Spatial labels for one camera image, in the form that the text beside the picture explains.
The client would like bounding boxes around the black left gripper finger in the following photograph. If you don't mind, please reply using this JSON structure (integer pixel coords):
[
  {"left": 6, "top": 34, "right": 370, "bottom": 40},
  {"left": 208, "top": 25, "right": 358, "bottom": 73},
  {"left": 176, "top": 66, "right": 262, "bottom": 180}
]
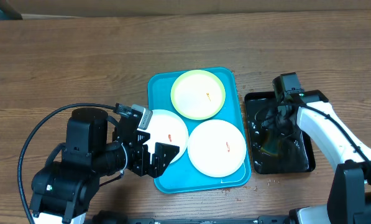
[
  {"left": 135, "top": 130, "right": 155, "bottom": 156},
  {"left": 148, "top": 142, "right": 180, "bottom": 179}
]

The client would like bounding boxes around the green yellow sponge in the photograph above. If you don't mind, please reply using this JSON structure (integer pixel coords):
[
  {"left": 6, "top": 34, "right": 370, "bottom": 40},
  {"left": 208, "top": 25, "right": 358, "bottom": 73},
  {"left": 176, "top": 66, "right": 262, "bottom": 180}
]
[{"left": 260, "top": 130, "right": 285, "bottom": 156}]

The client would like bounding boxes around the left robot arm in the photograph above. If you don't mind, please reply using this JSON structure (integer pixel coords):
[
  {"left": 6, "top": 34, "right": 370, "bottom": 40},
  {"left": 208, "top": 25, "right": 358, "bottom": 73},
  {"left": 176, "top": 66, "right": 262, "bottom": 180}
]
[{"left": 27, "top": 103, "right": 180, "bottom": 223}]

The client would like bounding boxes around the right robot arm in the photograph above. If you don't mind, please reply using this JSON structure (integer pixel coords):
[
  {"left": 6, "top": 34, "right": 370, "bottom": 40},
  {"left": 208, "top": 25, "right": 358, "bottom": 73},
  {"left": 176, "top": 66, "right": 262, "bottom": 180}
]
[{"left": 263, "top": 93, "right": 371, "bottom": 224}]

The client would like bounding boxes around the black water tray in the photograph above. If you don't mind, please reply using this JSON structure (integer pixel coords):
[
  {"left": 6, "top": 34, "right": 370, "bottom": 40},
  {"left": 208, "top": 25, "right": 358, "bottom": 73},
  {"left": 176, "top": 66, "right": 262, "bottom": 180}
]
[{"left": 244, "top": 91, "right": 316, "bottom": 174}]

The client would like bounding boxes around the teal plastic tray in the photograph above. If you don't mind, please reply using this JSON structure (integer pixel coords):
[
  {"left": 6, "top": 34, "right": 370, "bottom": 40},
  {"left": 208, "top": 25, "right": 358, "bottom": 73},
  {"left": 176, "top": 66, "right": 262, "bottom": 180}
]
[{"left": 148, "top": 67, "right": 252, "bottom": 194}]

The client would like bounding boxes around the white plate with blue rim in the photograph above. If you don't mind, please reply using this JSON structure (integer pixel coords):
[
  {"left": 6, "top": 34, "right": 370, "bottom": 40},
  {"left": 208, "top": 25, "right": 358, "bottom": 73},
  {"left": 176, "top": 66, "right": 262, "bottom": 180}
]
[{"left": 144, "top": 110, "right": 189, "bottom": 164}]

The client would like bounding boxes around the yellow-green plate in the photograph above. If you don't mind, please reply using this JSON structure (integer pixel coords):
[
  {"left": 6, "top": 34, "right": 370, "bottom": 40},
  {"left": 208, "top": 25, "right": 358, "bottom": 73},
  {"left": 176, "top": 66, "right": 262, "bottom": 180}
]
[{"left": 170, "top": 70, "right": 226, "bottom": 120}]

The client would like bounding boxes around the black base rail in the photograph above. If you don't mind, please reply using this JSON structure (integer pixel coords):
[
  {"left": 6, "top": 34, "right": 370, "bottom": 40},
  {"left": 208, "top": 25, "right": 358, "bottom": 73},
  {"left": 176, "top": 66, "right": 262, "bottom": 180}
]
[{"left": 84, "top": 210, "right": 298, "bottom": 224}]

